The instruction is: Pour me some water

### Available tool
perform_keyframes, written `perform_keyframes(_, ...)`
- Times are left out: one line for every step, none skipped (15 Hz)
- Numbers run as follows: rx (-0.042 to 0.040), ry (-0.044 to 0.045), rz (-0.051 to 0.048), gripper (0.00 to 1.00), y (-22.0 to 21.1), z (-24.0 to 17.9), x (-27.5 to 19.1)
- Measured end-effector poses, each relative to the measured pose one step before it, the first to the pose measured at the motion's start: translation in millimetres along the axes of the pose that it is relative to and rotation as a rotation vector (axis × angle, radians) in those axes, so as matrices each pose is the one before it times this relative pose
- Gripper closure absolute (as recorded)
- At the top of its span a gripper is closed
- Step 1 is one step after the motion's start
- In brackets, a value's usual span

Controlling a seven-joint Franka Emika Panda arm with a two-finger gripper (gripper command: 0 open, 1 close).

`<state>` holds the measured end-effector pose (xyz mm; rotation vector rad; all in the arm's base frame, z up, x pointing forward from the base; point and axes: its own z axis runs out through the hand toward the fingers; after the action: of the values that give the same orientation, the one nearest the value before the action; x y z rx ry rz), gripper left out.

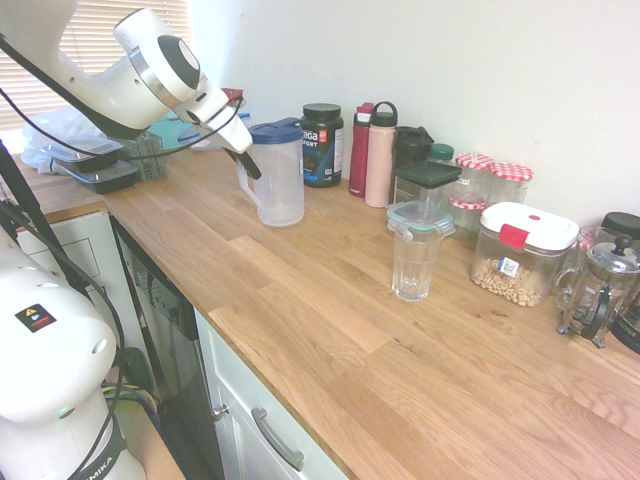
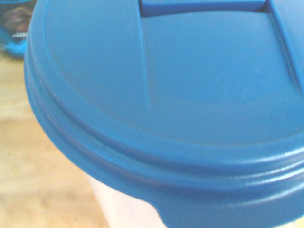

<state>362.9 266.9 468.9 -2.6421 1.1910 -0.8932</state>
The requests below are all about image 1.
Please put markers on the black-lid glass jar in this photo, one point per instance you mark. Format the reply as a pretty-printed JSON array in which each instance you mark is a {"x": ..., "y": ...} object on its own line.
[{"x": 622, "y": 222}]

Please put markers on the silver cabinet knob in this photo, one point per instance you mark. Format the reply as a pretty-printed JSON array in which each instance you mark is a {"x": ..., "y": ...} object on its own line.
[{"x": 220, "y": 412}]

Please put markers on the clear drinking glass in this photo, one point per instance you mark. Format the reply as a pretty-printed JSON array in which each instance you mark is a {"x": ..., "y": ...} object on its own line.
[{"x": 414, "y": 265}]

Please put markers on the small jar red-checkered lid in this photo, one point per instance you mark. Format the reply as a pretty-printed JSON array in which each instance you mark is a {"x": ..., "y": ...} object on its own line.
[{"x": 467, "y": 215}]

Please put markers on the black dishwasher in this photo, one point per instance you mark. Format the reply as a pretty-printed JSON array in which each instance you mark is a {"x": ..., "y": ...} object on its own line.
[{"x": 165, "y": 320}]

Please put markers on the black plastic meal container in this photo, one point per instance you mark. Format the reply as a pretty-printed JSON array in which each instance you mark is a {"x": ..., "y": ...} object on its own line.
[
  {"x": 85, "y": 152},
  {"x": 107, "y": 177}
]

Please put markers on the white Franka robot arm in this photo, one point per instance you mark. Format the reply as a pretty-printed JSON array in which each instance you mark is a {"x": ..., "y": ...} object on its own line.
[{"x": 45, "y": 320}]

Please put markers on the tall jar red-checkered lid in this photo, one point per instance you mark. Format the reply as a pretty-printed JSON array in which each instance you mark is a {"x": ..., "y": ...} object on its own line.
[
  {"x": 474, "y": 172},
  {"x": 511, "y": 182}
]

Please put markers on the green dish basket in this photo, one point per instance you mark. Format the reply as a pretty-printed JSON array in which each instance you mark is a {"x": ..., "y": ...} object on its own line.
[{"x": 150, "y": 162}]

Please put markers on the glass mug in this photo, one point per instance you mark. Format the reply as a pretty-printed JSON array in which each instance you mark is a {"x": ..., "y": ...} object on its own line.
[{"x": 592, "y": 240}]

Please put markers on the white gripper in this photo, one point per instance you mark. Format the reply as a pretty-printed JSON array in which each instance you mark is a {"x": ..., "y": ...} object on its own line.
[{"x": 222, "y": 122}]

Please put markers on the clear plastic bag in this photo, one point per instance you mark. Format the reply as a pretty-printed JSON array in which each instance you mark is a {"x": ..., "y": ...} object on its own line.
[{"x": 55, "y": 127}]

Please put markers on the square container with black lid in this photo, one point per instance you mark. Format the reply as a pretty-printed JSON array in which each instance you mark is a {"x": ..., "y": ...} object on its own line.
[{"x": 425, "y": 176}]

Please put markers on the teal-rim glass food container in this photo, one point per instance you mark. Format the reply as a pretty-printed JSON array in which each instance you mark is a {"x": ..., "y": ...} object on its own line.
[{"x": 420, "y": 212}]

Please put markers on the white kitchen cabinet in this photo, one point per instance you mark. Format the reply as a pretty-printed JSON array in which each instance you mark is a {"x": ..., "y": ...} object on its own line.
[{"x": 235, "y": 440}]

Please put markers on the black Vega protein tub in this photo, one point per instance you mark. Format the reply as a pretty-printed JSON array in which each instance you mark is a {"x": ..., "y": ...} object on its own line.
[{"x": 322, "y": 150}]

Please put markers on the red wrist camera box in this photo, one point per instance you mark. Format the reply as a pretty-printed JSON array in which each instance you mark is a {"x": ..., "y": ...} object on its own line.
[{"x": 233, "y": 94}]

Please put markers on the glass French press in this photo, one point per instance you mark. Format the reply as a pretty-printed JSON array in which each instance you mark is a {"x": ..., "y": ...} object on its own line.
[{"x": 600, "y": 290}]

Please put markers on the teal plastic board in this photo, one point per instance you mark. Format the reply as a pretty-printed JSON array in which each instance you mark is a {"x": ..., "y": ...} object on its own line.
[{"x": 167, "y": 127}]

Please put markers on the black coffee pot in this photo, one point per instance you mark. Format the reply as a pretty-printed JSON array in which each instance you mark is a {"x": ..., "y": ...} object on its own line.
[{"x": 627, "y": 330}]

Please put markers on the white-lid cereal container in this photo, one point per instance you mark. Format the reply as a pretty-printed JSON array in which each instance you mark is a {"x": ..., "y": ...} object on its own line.
[{"x": 525, "y": 250}]

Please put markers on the clear pitcher with blue lid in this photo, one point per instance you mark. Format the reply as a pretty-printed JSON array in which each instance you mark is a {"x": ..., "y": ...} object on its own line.
[{"x": 280, "y": 175}]

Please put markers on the pink bottle with black cap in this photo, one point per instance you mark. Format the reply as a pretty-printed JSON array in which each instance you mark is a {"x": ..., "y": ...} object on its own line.
[{"x": 378, "y": 170}]

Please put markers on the green-lid clear jar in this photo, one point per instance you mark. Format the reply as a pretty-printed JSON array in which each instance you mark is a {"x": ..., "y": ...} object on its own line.
[{"x": 442, "y": 152}]

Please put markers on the black shaker bottle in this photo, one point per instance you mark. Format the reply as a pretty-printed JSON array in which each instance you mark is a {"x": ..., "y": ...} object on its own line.
[{"x": 411, "y": 145}]

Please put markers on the red water bottle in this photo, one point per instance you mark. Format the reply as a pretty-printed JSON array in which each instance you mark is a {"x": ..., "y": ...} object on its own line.
[{"x": 359, "y": 160}]

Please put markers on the window blinds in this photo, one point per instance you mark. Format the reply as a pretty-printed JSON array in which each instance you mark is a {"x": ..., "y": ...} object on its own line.
[{"x": 30, "y": 90}]

